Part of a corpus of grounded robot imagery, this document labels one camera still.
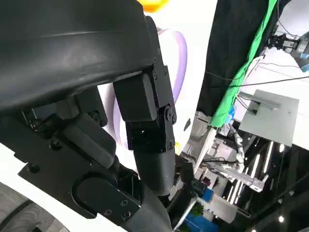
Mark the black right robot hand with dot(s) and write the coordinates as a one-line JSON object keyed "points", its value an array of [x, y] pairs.
{"points": [[187, 171]]}

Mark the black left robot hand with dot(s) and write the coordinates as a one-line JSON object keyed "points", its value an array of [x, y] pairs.
{"points": [[72, 53]]}

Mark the black table grommet hole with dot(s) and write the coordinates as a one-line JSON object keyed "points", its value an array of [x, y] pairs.
{"points": [[187, 124]]}

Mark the blue plastic box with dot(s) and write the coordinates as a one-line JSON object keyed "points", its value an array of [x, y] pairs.
{"points": [[200, 223]]}

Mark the grey flat panel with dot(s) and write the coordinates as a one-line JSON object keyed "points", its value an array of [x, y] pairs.
{"points": [[272, 120]]}

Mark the green cloth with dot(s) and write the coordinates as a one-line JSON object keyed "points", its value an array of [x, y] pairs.
{"points": [[241, 79]]}

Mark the lilac plate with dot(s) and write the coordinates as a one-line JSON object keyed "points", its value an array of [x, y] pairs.
{"points": [[181, 60]]}

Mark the black backdrop cloth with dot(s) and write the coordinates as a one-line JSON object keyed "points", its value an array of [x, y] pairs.
{"points": [[229, 48]]}

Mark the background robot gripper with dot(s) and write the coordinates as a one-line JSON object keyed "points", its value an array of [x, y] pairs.
{"points": [[287, 44]]}

